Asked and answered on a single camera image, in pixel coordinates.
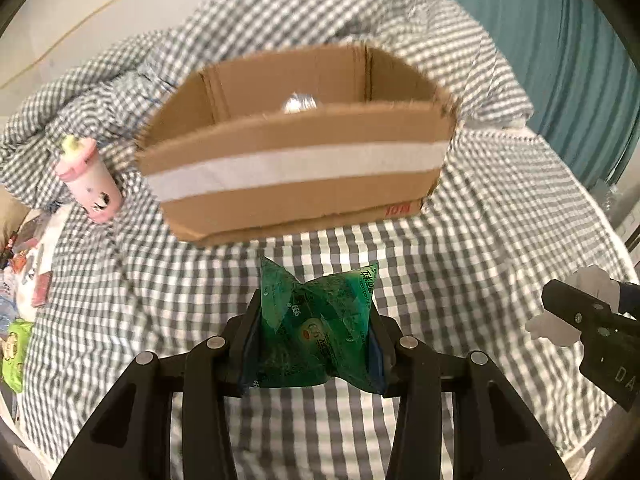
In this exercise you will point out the red packet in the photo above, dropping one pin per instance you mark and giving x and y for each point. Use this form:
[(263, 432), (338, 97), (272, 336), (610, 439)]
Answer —
[(42, 287)]

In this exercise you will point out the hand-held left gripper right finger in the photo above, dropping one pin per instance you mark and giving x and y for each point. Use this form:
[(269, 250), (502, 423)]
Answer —
[(387, 360)]

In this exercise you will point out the beige cushion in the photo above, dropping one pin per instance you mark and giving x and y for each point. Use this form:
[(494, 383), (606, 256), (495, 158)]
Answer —
[(10, 210)]

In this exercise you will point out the teal curtain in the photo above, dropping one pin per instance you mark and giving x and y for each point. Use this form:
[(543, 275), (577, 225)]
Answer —
[(540, 50)]

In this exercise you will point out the white plastic packet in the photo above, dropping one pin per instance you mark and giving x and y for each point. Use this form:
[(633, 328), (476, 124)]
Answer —
[(592, 282)]

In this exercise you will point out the pink toy bottle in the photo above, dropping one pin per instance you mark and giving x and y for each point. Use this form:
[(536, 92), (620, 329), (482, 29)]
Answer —
[(90, 185)]

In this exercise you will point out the brown cardboard box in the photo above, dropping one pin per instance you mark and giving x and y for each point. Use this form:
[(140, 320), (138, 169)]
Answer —
[(300, 190)]

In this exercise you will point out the pile of small packets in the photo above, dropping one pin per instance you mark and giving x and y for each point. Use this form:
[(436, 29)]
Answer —
[(22, 260)]

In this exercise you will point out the silver snack packet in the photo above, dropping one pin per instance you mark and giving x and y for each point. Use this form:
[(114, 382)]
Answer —
[(298, 102)]

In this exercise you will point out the lime green snack packet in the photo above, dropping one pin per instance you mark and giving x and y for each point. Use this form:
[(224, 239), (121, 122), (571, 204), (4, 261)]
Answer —
[(16, 355)]

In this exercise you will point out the grey checked blanket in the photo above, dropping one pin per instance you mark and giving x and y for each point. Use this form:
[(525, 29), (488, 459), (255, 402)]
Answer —
[(450, 240)]

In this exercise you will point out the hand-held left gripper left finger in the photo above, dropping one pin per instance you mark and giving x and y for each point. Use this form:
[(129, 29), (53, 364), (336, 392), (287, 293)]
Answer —
[(235, 360)]

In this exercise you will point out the dark green snack packet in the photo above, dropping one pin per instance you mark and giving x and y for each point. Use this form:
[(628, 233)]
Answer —
[(310, 330)]

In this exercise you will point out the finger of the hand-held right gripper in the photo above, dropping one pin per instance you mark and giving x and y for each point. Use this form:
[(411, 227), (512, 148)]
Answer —
[(575, 305), (631, 300)]

